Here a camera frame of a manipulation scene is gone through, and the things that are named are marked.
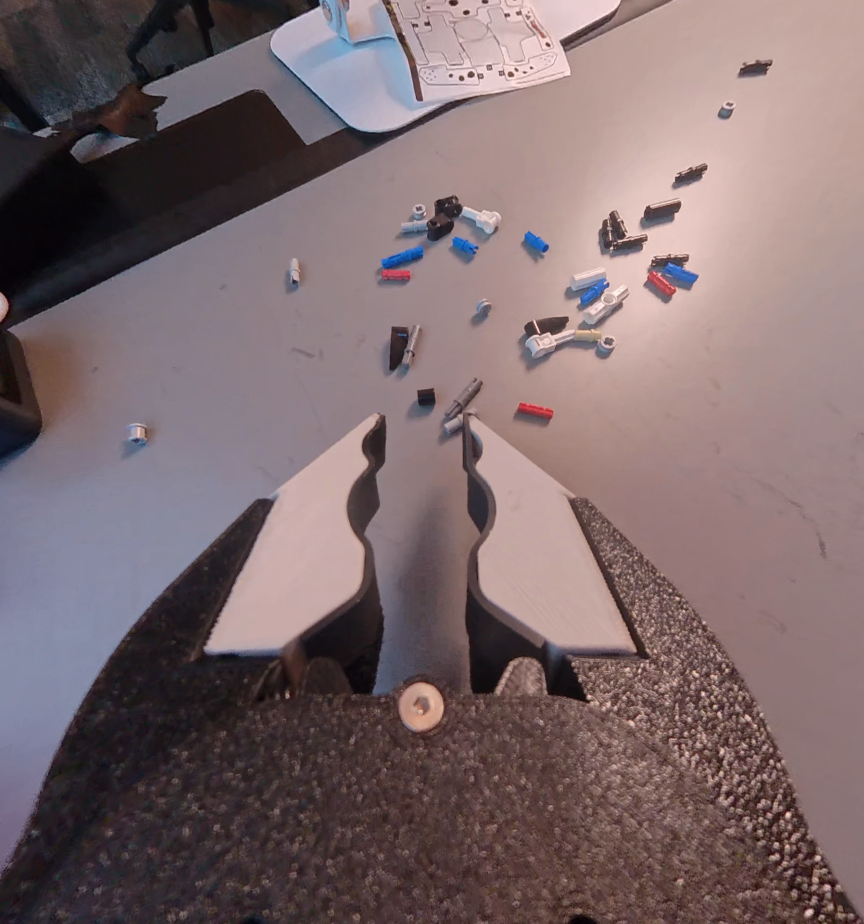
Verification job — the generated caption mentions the grey desk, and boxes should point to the grey desk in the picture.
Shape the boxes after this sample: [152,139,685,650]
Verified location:
[0,0,864,924]

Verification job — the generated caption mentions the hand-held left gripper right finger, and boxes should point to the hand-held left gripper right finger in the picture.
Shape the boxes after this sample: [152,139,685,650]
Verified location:
[461,413,642,662]

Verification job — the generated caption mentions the scattered small building pieces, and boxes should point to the scattered small building pieces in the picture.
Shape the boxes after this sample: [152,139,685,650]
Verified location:
[122,55,776,451]

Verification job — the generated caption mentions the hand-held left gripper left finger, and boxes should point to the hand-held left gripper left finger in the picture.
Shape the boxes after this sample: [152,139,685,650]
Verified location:
[202,413,390,662]

